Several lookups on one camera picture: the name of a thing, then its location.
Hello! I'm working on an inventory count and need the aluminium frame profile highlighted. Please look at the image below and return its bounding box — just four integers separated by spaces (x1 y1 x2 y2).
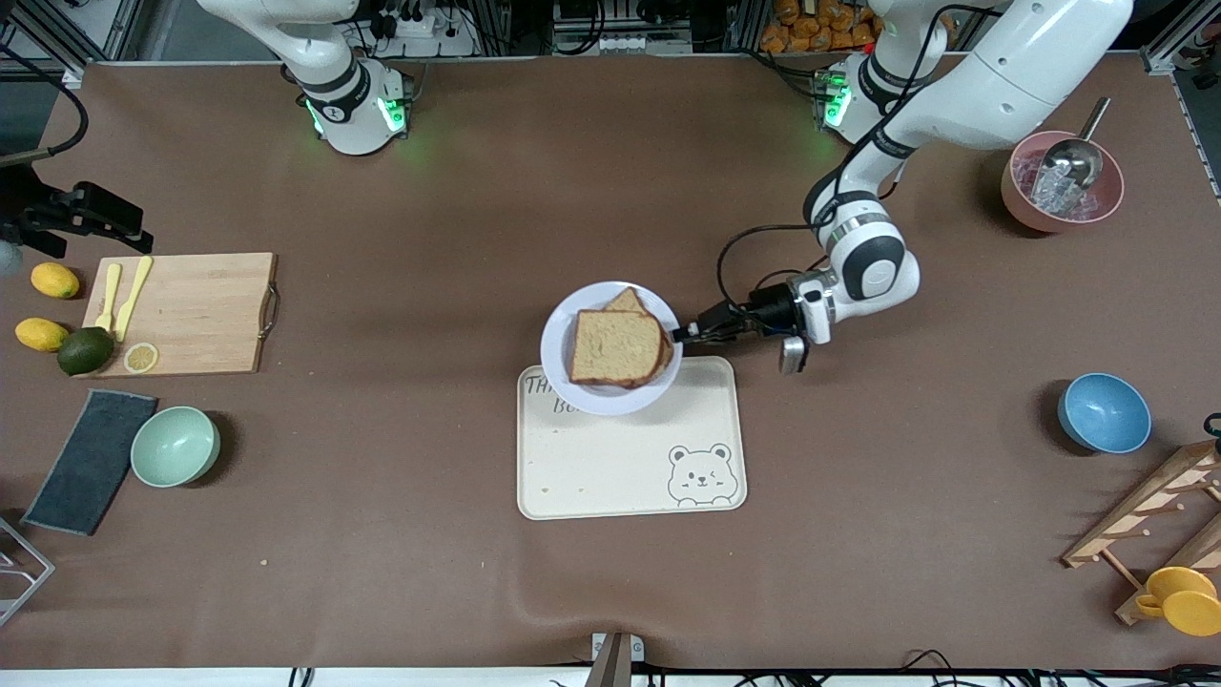
0 0 144 92
1140 0 1221 77

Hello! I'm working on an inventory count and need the yellow plastic knife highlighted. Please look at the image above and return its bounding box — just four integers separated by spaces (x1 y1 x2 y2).
114 256 154 343

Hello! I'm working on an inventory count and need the yellow cup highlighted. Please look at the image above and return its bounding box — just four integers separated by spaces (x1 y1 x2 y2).
1134 566 1221 637

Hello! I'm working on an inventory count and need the white network switch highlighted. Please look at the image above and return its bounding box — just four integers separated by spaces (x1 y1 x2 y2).
553 29 693 55

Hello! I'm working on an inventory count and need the brown toast bread slice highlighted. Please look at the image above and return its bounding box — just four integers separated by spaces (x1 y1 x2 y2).
569 309 669 388
604 287 676 383

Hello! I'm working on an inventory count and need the metal scoop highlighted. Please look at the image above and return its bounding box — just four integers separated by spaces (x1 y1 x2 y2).
1040 96 1113 192

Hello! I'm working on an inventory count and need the cream bear print tray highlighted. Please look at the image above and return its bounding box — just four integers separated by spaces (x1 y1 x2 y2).
516 356 749 521

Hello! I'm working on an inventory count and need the dark green lime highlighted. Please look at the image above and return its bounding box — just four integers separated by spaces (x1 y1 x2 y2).
56 326 116 377

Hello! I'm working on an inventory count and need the dark grey cloth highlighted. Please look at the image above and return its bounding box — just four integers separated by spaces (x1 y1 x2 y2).
21 388 159 537

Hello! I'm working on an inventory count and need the pale lavender round plate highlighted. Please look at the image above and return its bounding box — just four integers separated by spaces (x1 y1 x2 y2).
540 281 684 417

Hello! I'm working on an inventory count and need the yellow plastic fork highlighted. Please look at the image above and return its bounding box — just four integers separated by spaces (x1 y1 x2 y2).
93 263 123 333

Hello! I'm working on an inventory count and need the blue bowl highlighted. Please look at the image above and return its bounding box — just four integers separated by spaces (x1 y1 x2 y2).
1056 372 1153 455

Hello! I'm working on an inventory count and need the wooden cutting board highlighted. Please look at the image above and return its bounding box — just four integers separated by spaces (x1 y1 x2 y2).
81 252 282 380

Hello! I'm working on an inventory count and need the orange bread rolls pile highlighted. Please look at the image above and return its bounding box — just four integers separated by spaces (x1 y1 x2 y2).
760 0 880 53

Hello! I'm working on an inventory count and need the white power strip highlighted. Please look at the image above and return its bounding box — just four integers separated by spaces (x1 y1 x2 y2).
367 5 478 58

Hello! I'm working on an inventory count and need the pink bowl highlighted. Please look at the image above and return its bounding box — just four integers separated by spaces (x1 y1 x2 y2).
1000 131 1126 234

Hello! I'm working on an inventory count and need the yellow lemon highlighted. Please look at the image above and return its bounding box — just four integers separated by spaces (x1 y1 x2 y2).
14 317 72 353
30 262 81 301

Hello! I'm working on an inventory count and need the clear ice cube pile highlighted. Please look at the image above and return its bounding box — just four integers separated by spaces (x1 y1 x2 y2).
1013 153 1112 222

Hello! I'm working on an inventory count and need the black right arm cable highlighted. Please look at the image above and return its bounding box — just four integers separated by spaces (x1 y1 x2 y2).
0 43 90 170

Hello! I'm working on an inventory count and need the mint green bowl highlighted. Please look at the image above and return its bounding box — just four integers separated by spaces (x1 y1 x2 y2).
130 406 222 489

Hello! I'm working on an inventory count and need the grey camera pole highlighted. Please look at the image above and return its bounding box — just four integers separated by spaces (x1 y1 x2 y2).
584 632 646 687

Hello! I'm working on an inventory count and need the wooden peg rack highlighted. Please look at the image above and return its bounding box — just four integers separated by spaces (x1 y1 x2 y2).
1061 439 1221 628

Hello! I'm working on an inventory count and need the metal wire rack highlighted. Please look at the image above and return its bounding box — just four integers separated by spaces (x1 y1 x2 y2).
0 515 56 628

